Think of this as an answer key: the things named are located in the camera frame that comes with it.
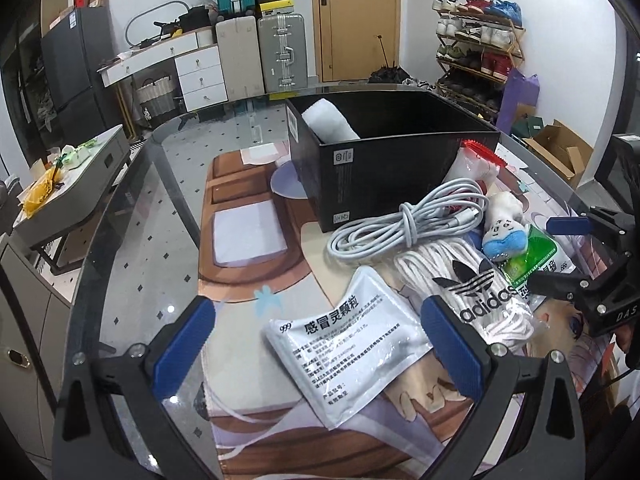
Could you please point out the printed table mat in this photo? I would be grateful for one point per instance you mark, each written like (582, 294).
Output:
(250, 270)

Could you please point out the white desk with drawers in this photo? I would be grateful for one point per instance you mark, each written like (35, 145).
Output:
(195, 65)

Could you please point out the wooden door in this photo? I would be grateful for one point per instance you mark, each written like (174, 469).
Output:
(360, 20)

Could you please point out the silver suitcase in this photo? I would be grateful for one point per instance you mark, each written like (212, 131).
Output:
(282, 52)

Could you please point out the grey coffee table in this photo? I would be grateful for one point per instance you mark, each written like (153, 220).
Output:
(85, 180)

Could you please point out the black cardboard box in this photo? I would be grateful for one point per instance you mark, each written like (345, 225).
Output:
(390, 175)

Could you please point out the shoe rack with shoes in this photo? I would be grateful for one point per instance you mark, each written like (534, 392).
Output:
(480, 50)

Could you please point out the yellow plastic bag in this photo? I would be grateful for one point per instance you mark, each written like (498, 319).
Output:
(40, 192)

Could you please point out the cardboard boxes on fridge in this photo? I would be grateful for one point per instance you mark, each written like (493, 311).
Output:
(65, 0)

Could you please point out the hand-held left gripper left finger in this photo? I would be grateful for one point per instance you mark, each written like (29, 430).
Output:
(182, 350)

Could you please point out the brown cardboard box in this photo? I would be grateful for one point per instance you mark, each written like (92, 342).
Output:
(560, 152)

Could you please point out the oval mirror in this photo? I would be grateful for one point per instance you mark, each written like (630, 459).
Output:
(131, 22)

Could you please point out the red-edged white packet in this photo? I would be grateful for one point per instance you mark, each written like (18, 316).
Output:
(475, 165)

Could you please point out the green packet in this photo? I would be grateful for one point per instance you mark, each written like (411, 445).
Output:
(532, 255)

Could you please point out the black umbrella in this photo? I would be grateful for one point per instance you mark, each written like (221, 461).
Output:
(387, 74)

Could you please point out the beige suitcase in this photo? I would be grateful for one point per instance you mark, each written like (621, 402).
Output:
(240, 55)

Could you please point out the grey cabinet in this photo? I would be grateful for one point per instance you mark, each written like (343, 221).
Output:
(30, 360)

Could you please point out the white rolled towel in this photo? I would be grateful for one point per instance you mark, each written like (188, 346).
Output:
(330, 120)

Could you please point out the dark grey fridge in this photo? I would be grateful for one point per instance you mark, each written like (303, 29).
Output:
(82, 65)

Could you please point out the white and blue plush toy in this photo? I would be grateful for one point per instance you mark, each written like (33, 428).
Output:
(505, 230)

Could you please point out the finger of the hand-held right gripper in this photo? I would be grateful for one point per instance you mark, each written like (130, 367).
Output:
(555, 281)
(570, 225)

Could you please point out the woven basket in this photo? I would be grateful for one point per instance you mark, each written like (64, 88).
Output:
(157, 97)

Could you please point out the white medicine sachet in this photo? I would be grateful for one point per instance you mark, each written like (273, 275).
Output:
(345, 345)

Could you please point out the purple bag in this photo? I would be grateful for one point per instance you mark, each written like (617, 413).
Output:
(520, 100)

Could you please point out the bag of white shoelaces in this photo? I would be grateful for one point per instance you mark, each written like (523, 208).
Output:
(475, 290)

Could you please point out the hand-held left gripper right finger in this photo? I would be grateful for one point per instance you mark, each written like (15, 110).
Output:
(450, 345)

